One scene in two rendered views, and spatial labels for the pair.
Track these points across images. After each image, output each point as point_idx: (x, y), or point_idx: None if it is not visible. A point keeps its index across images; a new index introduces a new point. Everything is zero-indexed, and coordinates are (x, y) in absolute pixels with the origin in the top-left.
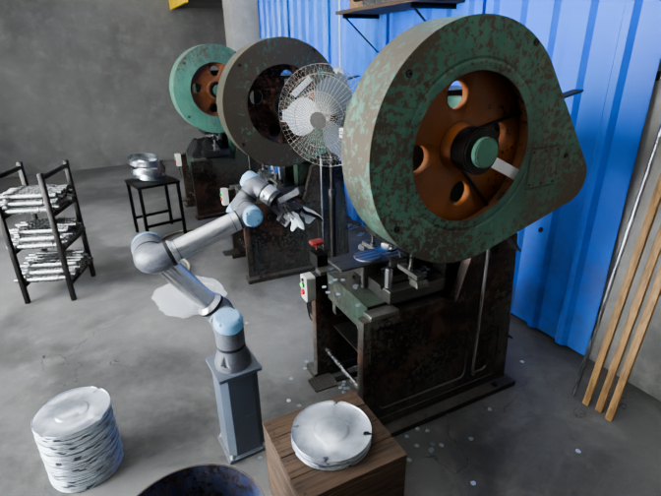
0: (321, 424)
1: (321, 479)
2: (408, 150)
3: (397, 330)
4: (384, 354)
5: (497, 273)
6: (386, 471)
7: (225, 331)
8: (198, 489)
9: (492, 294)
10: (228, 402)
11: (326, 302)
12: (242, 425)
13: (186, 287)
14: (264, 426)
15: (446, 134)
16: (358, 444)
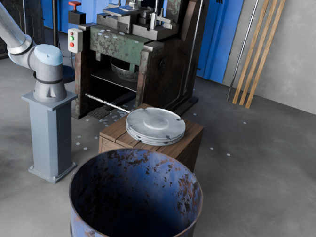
0: (147, 121)
1: (170, 150)
2: None
3: (160, 59)
4: (153, 79)
5: (200, 23)
6: (197, 139)
7: (53, 61)
8: (97, 176)
9: (196, 39)
10: (55, 128)
11: (86, 54)
12: (62, 148)
13: (5, 22)
14: (103, 133)
15: None
16: (179, 125)
